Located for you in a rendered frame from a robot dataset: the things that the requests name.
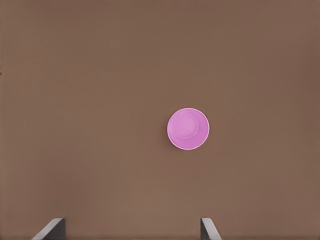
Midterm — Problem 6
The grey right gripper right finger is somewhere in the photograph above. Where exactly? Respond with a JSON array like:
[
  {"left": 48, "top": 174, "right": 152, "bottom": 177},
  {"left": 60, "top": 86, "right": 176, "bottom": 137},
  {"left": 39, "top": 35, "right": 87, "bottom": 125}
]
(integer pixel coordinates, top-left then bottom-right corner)
[{"left": 200, "top": 217, "right": 222, "bottom": 240}]

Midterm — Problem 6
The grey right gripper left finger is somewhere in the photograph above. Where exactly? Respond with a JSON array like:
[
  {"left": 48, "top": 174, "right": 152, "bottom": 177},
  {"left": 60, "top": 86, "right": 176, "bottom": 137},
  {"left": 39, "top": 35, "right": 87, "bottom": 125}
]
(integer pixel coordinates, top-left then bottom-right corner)
[{"left": 31, "top": 217, "right": 66, "bottom": 240}]

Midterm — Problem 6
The pink bowl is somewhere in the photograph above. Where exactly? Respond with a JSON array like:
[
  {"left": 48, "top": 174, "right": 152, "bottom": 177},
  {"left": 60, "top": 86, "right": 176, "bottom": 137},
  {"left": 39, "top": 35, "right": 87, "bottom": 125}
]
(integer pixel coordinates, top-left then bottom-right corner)
[{"left": 166, "top": 107, "right": 210, "bottom": 151}]

